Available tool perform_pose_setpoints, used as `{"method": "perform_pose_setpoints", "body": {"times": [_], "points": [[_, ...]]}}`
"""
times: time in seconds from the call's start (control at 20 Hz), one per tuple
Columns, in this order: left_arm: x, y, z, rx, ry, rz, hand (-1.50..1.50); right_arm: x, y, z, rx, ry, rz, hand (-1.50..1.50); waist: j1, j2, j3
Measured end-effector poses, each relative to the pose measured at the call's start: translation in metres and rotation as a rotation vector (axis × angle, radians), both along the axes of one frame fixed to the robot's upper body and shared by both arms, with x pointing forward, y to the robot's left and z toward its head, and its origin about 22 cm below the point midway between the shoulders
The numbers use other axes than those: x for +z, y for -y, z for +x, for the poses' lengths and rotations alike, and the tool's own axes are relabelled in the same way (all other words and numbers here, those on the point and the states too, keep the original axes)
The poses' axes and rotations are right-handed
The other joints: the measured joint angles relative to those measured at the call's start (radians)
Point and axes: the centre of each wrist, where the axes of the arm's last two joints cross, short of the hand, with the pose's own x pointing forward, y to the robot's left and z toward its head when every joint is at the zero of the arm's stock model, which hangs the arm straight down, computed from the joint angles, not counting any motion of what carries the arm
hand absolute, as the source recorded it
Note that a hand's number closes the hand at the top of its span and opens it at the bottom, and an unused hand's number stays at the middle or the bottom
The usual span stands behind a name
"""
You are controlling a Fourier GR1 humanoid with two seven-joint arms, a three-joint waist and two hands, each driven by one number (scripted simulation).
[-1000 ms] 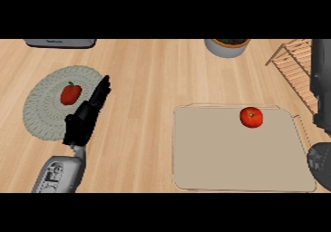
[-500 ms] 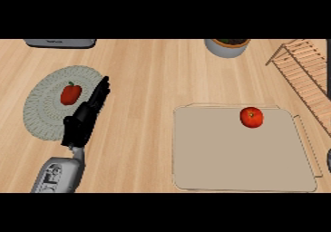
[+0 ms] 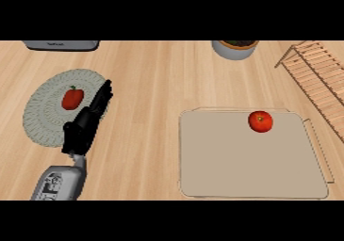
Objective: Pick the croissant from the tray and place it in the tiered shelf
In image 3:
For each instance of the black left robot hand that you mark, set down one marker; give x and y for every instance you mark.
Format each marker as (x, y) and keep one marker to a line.
(84, 125)

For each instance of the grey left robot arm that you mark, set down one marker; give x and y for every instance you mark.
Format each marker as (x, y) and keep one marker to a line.
(59, 183)

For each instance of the beige tray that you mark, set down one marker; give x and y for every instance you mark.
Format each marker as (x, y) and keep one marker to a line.
(251, 157)

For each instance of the wooden slatted tiered shelf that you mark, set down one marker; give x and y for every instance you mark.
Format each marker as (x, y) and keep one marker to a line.
(321, 83)

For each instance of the red bell pepper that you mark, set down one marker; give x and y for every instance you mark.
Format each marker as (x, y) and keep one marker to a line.
(72, 98)

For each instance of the round grey woven placemat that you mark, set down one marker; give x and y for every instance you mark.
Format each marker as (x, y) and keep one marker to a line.
(47, 109)

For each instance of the grey appliance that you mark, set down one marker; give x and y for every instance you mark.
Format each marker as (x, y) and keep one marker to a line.
(62, 45)

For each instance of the red tomato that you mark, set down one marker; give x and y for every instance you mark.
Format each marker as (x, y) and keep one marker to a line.
(261, 121)

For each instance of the grey plant pot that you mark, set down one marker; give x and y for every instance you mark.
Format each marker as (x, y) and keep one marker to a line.
(234, 49)

